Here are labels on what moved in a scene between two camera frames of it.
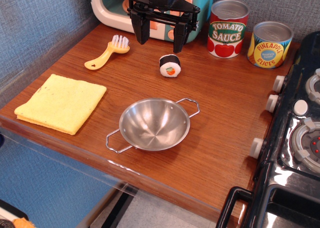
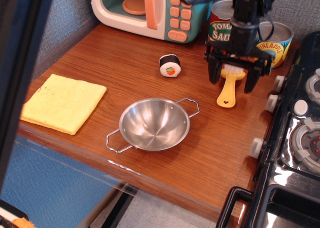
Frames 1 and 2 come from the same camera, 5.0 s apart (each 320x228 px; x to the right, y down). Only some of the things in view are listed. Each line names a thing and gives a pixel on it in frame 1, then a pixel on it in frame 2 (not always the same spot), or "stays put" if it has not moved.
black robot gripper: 164,5 to 242,47
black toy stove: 285,192 stays put
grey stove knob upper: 278,83 stays put
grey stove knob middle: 271,103 stays put
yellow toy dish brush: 119,44 to 231,73
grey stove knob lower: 256,147 stays put
